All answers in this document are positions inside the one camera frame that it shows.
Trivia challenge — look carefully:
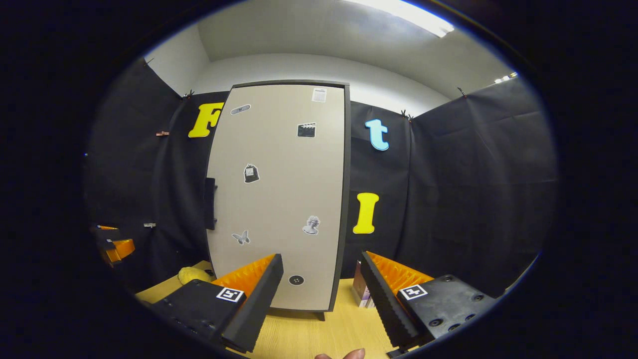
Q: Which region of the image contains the dark grey cabinet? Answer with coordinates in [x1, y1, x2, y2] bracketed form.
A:
[203, 80, 352, 321]

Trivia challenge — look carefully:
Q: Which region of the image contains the yellow bumpy toy fruit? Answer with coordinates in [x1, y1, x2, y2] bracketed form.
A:
[178, 266, 216, 286]

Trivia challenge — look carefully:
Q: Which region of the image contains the beige cabinet door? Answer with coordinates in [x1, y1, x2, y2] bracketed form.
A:
[205, 84, 345, 311]

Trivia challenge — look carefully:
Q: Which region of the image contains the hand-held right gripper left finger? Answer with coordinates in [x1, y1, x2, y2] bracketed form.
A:
[150, 253, 285, 354]

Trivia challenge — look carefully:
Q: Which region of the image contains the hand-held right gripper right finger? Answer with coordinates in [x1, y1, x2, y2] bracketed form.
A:
[360, 251, 499, 354]

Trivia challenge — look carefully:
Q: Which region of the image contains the black cabinet door handle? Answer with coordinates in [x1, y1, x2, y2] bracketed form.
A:
[203, 177, 218, 231]

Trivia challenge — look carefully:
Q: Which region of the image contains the black backdrop cloth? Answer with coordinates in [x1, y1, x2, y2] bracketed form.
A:
[85, 55, 559, 300]

